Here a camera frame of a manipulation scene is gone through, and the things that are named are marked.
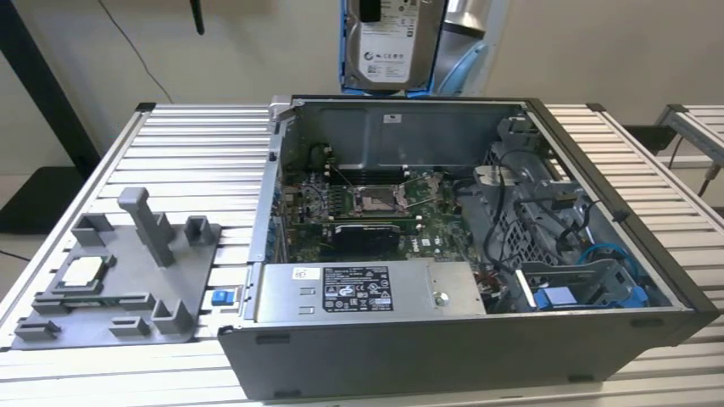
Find hard disk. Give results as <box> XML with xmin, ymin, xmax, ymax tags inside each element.
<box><xmin>337</xmin><ymin>0</ymin><xmax>449</xmax><ymax>98</ymax></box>

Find grey disk bay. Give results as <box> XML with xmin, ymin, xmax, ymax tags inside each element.
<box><xmin>514</xmin><ymin>257</ymin><xmax>646</xmax><ymax>314</ymax></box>

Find black RAM slots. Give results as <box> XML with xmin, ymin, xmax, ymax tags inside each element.
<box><xmin>329</xmin><ymin>162</ymin><xmax>413</xmax><ymax>187</ymax></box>

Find metal socket cover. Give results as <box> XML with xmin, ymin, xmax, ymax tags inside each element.
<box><xmin>402</xmin><ymin>175</ymin><xmax>441</xmax><ymax>201</ymax></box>

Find CPU socket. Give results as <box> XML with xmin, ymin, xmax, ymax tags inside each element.
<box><xmin>350</xmin><ymin>183</ymin><xmax>406</xmax><ymax>215</ymax></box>

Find grey drive cage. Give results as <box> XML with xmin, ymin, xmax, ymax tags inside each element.
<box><xmin>456</xmin><ymin>139</ymin><xmax>622</xmax><ymax>275</ymax></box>

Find green motherboard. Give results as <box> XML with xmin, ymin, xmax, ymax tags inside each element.
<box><xmin>270</xmin><ymin>167</ymin><xmax>473</xmax><ymax>263</ymax></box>

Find black graphics card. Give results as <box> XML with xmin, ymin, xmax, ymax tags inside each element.
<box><xmin>329</xmin><ymin>223</ymin><xmax>404</xmax><ymax>260</ymax></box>

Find metal slat side table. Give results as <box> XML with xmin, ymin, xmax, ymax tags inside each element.
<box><xmin>653</xmin><ymin>103</ymin><xmax>724</xmax><ymax>170</ymax></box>

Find silver power supply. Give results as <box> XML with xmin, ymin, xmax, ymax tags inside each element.
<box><xmin>252</xmin><ymin>260</ymin><xmax>489</xmax><ymax>322</ymax></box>

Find grey parts rack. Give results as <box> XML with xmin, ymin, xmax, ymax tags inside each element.
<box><xmin>10</xmin><ymin>187</ymin><xmax>225</xmax><ymax>351</ymax></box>

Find blue carrier in bay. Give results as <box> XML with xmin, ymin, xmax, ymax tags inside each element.
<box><xmin>533</xmin><ymin>287</ymin><xmax>578</xmax><ymax>307</ymax></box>

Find silver CPU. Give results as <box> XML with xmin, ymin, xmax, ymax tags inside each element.
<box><xmin>58</xmin><ymin>255</ymin><xmax>109</xmax><ymax>289</ymax></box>

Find open grey PC case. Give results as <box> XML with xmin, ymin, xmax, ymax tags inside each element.
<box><xmin>217</xmin><ymin>93</ymin><xmax>720</xmax><ymax>402</ymax></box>

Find black hanging strap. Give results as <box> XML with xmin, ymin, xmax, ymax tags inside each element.
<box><xmin>188</xmin><ymin>0</ymin><xmax>205</xmax><ymax>36</ymax></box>

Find thin wire locking lever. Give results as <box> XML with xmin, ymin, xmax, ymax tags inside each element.
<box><xmin>332</xmin><ymin>164</ymin><xmax>360</xmax><ymax>189</ymax></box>

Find thin black wall wire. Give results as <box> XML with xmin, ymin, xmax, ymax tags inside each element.
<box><xmin>96</xmin><ymin>0</ymin><xmax>174</xmax><ymax>103</ymax></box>

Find long black wire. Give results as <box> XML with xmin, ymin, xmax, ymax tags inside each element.
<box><xmin>484</xmin><ymin>148</ymin><xmax>525</xmax><ymax>272</ymax></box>

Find short black wire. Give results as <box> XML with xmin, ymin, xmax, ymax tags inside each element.
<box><xmin>556</xmin><ymin>198</ymin><xmax>601</xmax><ymax>256</ymax></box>

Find blue wire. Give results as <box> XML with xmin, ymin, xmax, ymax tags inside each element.
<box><xmin>578</xmin><ymin>240</ymin><xmax>630</xmax><ymax>275</ymax></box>

